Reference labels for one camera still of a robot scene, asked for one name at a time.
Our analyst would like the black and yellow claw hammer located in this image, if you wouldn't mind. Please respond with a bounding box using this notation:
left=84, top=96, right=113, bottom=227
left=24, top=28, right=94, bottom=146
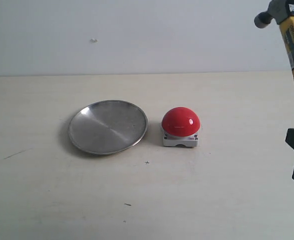
left=254, top=0, right=294, bottom=80

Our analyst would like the red dome push button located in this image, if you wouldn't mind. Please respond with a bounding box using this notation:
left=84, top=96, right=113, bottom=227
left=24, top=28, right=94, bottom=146
left=161, top=106, right=201, bottom=148

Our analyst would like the round stainless steel plate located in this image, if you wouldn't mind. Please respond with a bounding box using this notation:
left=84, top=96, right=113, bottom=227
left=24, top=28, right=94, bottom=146
left=68, top=100, right=148, bottom=155

